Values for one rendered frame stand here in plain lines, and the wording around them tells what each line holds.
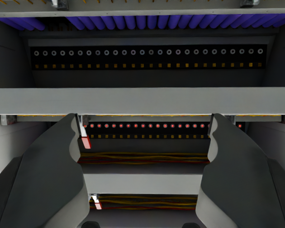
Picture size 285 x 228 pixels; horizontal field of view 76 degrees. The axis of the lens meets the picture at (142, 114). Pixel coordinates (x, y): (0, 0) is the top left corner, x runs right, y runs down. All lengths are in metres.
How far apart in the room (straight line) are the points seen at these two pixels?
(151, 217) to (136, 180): 0.26
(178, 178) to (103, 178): 0.16
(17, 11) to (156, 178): 0.39
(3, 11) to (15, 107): 0.15
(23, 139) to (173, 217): 0.49
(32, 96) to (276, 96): 0.41
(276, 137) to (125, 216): 0.48
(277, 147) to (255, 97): 0.21
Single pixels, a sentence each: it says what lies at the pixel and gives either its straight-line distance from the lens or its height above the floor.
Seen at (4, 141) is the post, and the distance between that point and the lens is 0.49.
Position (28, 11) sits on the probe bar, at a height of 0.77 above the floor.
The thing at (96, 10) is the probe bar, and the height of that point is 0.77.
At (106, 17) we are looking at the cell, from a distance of 0.36.
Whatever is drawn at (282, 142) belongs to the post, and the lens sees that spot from 0.52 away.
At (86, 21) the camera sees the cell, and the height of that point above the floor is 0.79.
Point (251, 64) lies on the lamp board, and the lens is 0.49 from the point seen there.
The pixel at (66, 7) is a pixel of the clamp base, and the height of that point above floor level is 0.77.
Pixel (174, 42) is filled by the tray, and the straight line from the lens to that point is 0.45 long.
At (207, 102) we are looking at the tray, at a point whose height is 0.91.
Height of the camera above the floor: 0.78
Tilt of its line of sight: 28 degrees up
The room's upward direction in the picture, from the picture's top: 179 degrees clockwise
